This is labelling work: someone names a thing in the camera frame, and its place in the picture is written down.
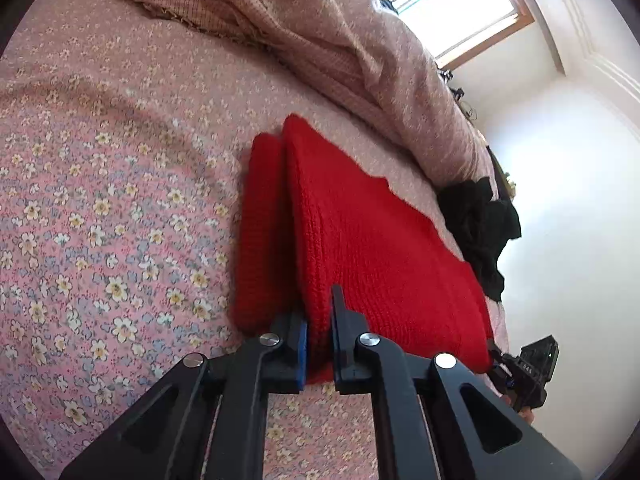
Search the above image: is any pink floral bed sheet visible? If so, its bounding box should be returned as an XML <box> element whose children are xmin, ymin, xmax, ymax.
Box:
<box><xmin>0</xmin><ymin>0</ymin><xmax>511</xmax><ymax>480</ymax></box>

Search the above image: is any red knit cardigan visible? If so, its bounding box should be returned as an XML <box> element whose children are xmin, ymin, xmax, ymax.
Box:
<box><xmin>231</xmin><ymin>115</ymin><xmax>494</xmax><ymax>382</ymax></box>

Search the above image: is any black garment pile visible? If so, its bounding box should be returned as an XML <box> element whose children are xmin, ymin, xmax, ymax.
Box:
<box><xmin>437</xmin><ymin>148</ymin><xmax>522</xmax><ymax>302</ymax></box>

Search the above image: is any person left hand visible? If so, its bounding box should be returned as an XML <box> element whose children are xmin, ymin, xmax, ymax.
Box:
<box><xmin>501</xmin><ymin>394</ymin><xmax>535</xmax><ymax>425</ymax></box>

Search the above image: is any wooden window frame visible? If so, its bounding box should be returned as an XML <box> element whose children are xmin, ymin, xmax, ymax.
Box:
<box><xmin>384</xmin><ymin>0</ymin><xmax>535</xmax><ymax>70</ymax></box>

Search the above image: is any pink floral duvet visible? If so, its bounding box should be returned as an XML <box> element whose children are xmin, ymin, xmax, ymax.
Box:
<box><xmin>134</xmin><ymin>0</ymin><xmax>495</xmax><ymax>188</ymax></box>

